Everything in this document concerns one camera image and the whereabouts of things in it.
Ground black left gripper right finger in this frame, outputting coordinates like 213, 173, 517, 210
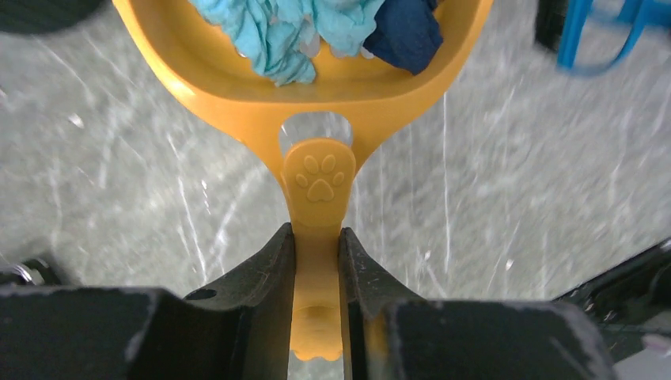
338, 228, 616, 379

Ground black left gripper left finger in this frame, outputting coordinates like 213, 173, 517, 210
1, 224, 295, 379

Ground orange slotted scoop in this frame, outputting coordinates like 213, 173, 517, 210
115, 1, 491, 361

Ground blue hand brush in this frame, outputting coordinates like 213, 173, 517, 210
533, 0, 670, 77

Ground teal paper scrap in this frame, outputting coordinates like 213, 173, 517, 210
188, 0, 386, 88

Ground navy paper scrap front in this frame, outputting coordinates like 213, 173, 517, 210
363, 0, 443, 75

